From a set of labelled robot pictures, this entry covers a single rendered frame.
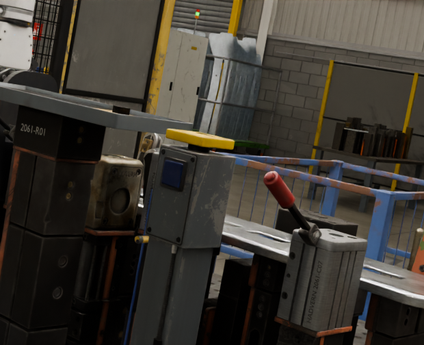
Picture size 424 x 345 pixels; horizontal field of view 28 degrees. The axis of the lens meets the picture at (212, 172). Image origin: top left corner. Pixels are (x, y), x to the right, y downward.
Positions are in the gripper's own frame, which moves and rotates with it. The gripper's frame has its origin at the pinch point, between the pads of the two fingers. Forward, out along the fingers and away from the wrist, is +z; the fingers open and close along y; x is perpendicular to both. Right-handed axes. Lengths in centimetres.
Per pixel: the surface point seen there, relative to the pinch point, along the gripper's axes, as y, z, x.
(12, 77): -30, -5, -46
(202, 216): -39, 6, -99
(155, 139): 8.6, 3.2, -42.1
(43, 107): -45, -3, -74
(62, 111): -45, -3, -78
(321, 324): -25, 17, -109
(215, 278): 67, 42, -17
